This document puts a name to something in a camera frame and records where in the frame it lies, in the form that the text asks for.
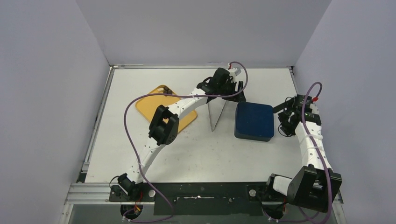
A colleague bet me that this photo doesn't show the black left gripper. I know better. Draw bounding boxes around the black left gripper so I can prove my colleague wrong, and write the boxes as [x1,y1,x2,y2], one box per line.
[218,80,245,103]

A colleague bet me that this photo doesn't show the metal tweezers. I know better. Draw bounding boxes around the metal tweezers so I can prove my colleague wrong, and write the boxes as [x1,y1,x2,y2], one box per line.
[207,98,227,132]

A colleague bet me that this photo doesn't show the blue box lid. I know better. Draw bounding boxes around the blue box lid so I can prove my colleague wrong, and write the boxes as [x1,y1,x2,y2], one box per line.
[234,102,275,142]

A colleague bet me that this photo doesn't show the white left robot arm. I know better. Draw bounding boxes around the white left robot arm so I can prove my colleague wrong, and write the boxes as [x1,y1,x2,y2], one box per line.
[117,68,247,201]

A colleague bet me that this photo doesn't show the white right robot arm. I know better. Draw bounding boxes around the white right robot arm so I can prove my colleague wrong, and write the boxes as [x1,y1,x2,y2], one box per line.
[264,94,342,213]

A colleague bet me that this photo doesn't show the yellow tray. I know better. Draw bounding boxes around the yellow tray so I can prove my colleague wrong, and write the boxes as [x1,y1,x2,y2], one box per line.
[135,85,198,133]

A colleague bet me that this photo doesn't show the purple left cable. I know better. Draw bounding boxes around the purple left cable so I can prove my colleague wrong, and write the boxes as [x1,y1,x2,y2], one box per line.
[123,61,249,224]

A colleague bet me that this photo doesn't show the purple cable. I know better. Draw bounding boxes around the purple cable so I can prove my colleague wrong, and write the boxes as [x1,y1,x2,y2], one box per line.
[123,61,249,224]
[263,82,333,224]

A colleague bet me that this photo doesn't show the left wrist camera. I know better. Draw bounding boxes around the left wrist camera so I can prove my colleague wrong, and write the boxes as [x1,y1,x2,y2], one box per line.
[228,68,241,77]

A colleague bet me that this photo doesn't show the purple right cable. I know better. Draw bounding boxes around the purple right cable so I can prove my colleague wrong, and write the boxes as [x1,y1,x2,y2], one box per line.
[263,82,333,224]

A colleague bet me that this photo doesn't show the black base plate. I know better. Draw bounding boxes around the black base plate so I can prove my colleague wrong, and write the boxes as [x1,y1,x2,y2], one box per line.
[109,182,286,216]

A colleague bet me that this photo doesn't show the aluminium frame rail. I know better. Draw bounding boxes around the aluminium frame rail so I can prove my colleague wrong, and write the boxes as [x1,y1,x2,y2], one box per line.
[65,183,156,205]

